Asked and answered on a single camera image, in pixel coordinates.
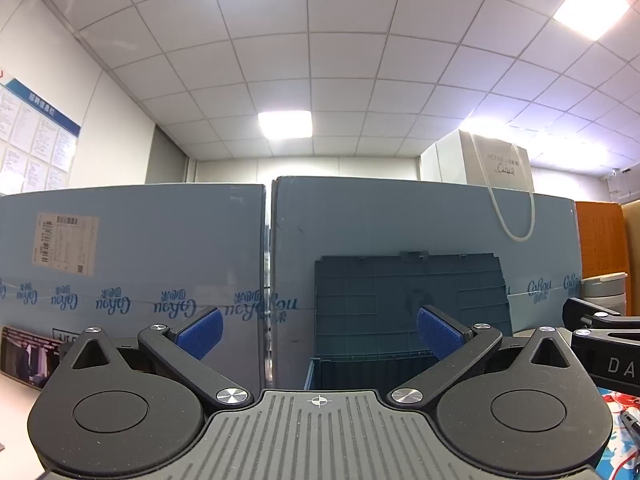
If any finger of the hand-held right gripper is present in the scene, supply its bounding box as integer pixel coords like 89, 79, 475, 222
562, 297, 640, 330
571, 328, 640, 349

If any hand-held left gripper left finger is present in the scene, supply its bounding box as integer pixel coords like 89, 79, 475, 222
60, 307, 251, 408

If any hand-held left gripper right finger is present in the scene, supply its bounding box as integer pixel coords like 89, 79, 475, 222
389, 305, 581, 408

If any black marker pen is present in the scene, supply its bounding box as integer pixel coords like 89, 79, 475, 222
619, 408, 640, 443

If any blue plastic storage crate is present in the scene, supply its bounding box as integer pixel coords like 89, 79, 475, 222
303, 250, 513, 392

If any grey lidded cup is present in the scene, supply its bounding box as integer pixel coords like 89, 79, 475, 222
582, 272, 629, 317

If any orange cardboard box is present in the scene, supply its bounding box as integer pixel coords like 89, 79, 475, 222
575, 201, 629, 281

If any colourful printed desk mat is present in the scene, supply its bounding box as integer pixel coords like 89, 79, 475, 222
597, 389, 640, 480

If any white paper bag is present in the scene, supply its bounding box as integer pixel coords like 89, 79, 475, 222
420, 129, 536, 242

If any small photo card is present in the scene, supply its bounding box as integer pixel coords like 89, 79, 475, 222
0, 326, 76, 392

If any ceiling light panel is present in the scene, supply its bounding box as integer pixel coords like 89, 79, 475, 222
257, 110, 313, 141
552, 0, 632, 41
457, 115, 516, 136

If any wall notice board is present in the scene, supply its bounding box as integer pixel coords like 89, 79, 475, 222
0, 67, 82, 196

